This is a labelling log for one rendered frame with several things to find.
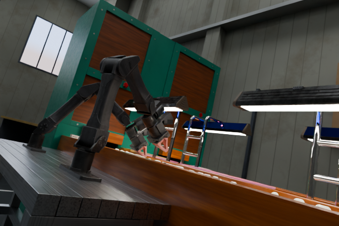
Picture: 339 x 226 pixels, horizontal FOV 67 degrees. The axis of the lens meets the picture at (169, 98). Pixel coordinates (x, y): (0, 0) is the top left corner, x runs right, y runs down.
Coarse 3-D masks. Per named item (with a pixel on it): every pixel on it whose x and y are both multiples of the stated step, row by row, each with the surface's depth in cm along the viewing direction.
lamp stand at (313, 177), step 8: (296, 88) 85; (320, 112) 93; (320, 120) 92; (320, 128) 92; (320, 136) 91; (312, 144) 92; (320, 144) 90; (328, 144) 87; (336, 144) 86; (312, 152) 90; (312, 160) 90; (312, 168) 89; (312, 176) 88; (320, 176) 86; (312, 184) 87; (336, 184) 82; (312, 192) 87
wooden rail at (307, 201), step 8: (160, 160) 147; (184, 168) 130; (192, 168) 125; (216, 176) 112; (240, 184) 102; (248, 184) 99; (280, 192) 89; (304, 200) 82; (312, 200) 81; (336, 208) 75
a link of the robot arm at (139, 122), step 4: (124, 116) 138; (140, 116) 142; (124, 120) 138; (128, 120) 138; (136, 120) 141; (140, 120) 142; (124, 124) 137; (128, 124) 138; (136, 124) 140; (140, 124) 140; (140, 128) 140; (144, 128) 142
